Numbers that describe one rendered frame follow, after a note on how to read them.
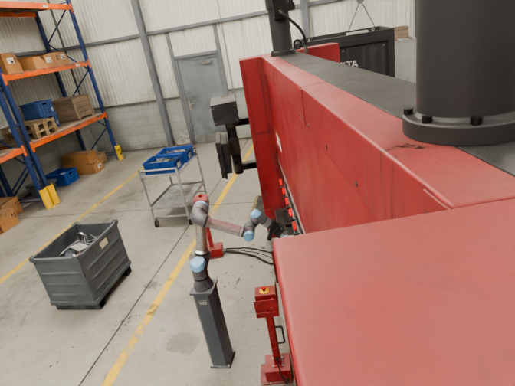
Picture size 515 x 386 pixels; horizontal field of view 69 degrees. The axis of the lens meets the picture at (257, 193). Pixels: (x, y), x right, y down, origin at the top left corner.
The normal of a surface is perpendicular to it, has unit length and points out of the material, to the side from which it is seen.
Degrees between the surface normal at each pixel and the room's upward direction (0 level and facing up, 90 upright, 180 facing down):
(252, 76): 90
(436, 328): 0
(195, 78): 90
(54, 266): 90
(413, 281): 0
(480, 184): 0
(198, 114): 90
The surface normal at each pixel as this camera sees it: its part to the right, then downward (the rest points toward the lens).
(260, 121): 0.06, 0.39
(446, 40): -0.79, 0.36
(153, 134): -0.18, 0.41
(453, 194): -0.16, -0.91
